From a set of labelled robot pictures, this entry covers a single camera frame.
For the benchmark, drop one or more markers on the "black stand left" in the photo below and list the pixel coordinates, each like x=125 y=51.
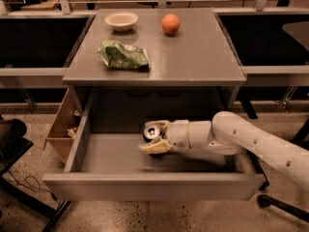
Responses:
x=26 y=175

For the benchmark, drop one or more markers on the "grey cabinet counter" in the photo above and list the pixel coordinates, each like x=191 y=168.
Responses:
x=199 y=54

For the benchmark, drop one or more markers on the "grey open top drawer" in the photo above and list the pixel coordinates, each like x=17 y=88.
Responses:
x=105 y=163

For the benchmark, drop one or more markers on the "orange fruit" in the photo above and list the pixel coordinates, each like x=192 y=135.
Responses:
x=170 y=24

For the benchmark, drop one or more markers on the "white ceramic bowl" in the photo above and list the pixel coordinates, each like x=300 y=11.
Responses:
x=121 y=21

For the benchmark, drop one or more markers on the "black chair base right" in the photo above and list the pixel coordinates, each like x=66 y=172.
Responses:
x=280 y=195

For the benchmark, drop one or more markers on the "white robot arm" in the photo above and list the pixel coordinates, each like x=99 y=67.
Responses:
x=226 y=134

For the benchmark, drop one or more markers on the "blue pepsi can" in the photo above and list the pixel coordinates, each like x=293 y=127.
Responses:
x=151 y=132

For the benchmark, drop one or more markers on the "green chip bag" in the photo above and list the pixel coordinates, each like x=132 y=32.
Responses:
x=118 y=56

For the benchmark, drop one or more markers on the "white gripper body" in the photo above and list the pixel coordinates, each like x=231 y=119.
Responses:
x=178 y=134

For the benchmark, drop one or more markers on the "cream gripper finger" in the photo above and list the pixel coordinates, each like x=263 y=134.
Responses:
x=162 y=124
x=156 y=146

